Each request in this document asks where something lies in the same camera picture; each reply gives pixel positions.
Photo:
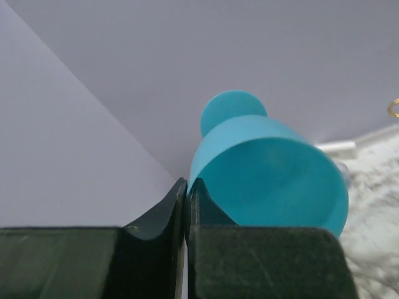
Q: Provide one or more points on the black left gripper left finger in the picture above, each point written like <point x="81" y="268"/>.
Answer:
<point x="151" y="249"/>

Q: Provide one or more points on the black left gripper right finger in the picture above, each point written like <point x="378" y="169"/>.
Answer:
<point x="200" y="210"/>

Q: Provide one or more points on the blue plastic wine glass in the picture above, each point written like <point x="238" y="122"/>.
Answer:
<point x="261" y="172"/>

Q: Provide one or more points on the white whiteboard eraser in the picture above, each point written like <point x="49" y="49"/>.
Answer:
<point x="338" y="147"/>

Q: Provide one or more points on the small clear blue cup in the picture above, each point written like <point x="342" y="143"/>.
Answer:
<point x="345" y="172"/>

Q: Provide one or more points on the gold wire wine glass rack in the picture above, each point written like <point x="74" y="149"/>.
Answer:
<point x="393" y="108"/>

